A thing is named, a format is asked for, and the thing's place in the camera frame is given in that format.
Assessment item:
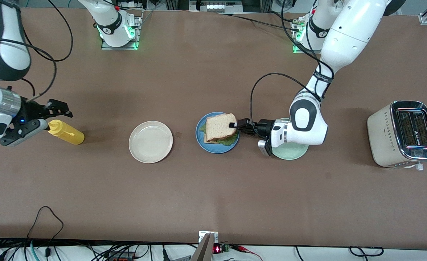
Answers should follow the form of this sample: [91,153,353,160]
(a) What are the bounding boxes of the small white bracket box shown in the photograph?
[199,231,219,243]

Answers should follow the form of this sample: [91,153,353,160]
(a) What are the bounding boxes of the black coiled cable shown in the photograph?
[349,246,384,257]

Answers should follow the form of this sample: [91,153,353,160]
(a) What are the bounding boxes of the pale green round plate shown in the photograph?
[271,118,309,161]

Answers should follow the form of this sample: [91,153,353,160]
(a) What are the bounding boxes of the white power strip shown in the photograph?
[190,0,243,13]

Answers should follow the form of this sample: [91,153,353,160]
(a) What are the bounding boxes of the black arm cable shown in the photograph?
[250,0,335,125]
[0,0,73,105]

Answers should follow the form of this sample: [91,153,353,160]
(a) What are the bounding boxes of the black cable across table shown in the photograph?
[221,11,301,32]

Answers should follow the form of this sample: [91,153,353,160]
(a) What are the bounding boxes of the thin black looped cable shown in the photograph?
[26,206,64,258]

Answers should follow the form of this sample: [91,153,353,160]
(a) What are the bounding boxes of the beige round plate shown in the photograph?
[128,121,173,164]

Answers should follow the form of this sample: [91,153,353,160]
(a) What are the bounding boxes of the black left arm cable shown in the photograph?
[250,0,335,125]

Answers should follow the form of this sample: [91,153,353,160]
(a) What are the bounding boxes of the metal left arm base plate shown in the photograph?
[291,18,332,55]

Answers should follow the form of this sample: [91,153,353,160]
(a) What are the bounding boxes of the blue round plate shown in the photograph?
[196,112,240,154]

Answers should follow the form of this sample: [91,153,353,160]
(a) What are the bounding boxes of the green lettuce leaf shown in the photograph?
[200,125,238,146]

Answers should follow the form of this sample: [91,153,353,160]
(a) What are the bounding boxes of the grey metal bar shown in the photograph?
[190,233,215,261]

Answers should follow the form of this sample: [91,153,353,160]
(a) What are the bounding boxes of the thick rounded bread slice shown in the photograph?
[204,113,238,142]

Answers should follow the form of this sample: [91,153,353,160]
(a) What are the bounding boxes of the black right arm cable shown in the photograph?
[0,0,73,105]

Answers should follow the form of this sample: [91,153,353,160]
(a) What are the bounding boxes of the beige chrome toaster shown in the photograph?
[367,100,427,171]

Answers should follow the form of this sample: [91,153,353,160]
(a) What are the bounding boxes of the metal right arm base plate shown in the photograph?
[101,11,143,50]

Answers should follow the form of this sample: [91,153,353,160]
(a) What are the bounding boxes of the yellow squeeze sauce bottle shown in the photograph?
[48,120,85,145]

